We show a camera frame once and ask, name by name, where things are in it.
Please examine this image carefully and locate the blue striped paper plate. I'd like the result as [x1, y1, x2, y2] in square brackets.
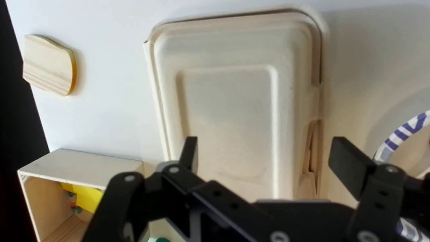
[373, 110, 430, 242]

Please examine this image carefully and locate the wooden block with yellow edge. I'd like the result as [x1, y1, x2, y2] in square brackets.
[22, 34, 77, 97]

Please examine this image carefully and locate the yellow toy block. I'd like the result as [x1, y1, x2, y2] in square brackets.
[60, 182, 104, 214]

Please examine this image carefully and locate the beige clamshell takeout box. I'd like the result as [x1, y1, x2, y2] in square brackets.
[143, 6, 330, 205]

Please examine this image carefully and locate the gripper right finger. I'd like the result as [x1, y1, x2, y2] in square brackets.
[328, 136, 430, 242]

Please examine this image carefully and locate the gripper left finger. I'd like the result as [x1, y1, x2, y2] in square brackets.
[82, 136, 269, 242]

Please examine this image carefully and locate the open wooden box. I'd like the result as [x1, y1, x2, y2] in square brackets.
[17, 148, 145, 242]

